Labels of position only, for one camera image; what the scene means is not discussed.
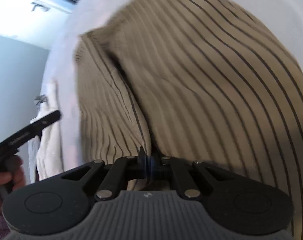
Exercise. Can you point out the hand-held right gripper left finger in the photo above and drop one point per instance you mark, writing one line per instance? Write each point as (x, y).
(141, 162)

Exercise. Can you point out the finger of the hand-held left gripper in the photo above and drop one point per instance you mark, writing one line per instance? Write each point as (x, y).
(47, 120)

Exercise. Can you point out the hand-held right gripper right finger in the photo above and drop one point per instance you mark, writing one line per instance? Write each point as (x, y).
(155, 165)

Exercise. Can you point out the brown striped shirt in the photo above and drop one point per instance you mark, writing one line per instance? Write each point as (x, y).
(204, 80)

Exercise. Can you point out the person's left hand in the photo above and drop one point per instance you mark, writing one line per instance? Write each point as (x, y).
(17, 176)

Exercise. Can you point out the white textured garment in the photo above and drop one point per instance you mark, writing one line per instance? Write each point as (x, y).
(49, 150)

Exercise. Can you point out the bed with polka-dot sheet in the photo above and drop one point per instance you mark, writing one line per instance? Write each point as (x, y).
(66, 42)

